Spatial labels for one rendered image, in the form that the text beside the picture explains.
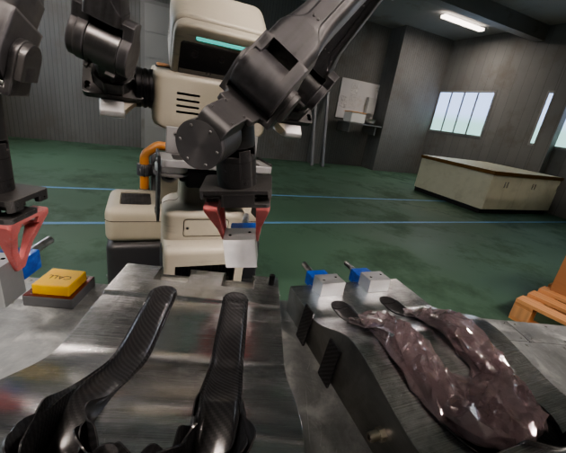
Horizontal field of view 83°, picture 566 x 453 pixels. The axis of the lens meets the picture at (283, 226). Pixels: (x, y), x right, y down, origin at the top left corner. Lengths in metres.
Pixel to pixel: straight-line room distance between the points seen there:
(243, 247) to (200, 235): 0.42
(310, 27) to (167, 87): 0.45
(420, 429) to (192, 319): 0.30
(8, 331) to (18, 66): 0.39
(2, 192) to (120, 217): 0.71
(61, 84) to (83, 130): 0.86
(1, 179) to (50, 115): 7.48
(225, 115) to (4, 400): 0.31
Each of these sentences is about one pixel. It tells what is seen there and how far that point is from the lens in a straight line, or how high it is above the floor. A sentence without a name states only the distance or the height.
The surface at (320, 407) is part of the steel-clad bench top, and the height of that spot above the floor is 0.80.
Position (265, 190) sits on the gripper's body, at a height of 1.06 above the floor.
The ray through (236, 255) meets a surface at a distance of 0.51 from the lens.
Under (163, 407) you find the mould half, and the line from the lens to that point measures 0.32.
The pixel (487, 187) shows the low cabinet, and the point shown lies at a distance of 6.45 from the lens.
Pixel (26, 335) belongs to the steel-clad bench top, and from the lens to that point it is 0.64.
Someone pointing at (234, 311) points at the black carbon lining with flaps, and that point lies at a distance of 0.50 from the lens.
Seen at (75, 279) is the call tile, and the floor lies 0.84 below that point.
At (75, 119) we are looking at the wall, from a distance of 7.87.
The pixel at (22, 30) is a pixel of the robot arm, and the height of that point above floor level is 1.21.
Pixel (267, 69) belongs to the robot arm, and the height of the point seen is 1.21.
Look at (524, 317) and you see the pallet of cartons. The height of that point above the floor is 0.06.
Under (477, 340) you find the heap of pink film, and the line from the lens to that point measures 0.56.
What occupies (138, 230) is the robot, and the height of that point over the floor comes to 0.73.
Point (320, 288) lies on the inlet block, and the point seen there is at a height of 0.87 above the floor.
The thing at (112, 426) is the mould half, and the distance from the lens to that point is 0.31.
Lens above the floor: 1.17
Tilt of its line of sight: 19 degrees down
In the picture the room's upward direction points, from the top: 9 degrees clockwise
